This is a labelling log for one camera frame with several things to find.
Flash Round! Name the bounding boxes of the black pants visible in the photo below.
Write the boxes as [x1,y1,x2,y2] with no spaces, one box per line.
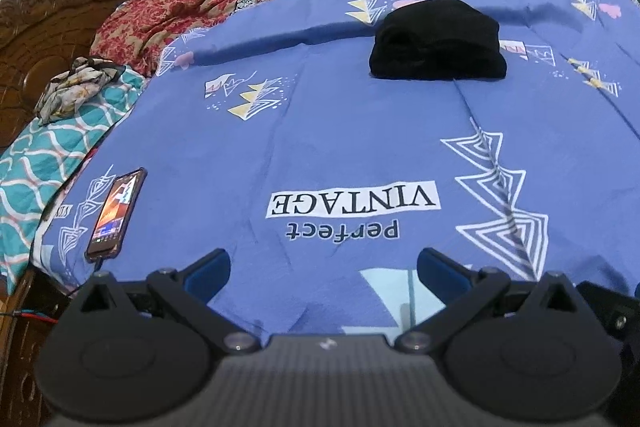
[369,0,506,80]

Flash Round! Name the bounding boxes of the smartphone with lit screen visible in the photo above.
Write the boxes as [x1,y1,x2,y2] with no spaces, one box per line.
[85,168,146,265]

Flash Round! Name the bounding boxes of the teal patterned pillow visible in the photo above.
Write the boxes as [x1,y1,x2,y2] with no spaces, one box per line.
[1,67,148,294]

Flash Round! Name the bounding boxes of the crumpled grey floral cloth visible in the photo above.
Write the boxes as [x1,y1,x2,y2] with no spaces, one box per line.
[35,57,126,127]

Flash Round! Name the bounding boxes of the carved wooden headboard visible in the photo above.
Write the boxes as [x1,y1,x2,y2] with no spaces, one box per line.
[1,0,129,150]

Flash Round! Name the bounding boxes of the red and black cable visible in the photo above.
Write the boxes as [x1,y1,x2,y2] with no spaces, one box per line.
[0,308,61,325]

